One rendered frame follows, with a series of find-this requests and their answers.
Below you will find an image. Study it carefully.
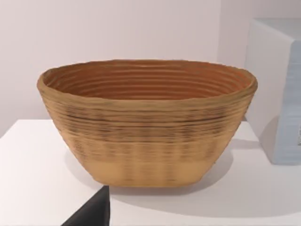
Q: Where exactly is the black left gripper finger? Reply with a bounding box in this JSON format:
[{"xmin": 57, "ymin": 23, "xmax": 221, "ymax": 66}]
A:
[{"xmin": 61, "ymin": 185, "xmax": 111, "ymax": 226}]

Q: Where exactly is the woven wicker basket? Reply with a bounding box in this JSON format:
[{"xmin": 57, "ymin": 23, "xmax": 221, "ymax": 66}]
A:
[{"xmin": 36, "ymin": 59, "xmax": 259, "ymax": 188}]

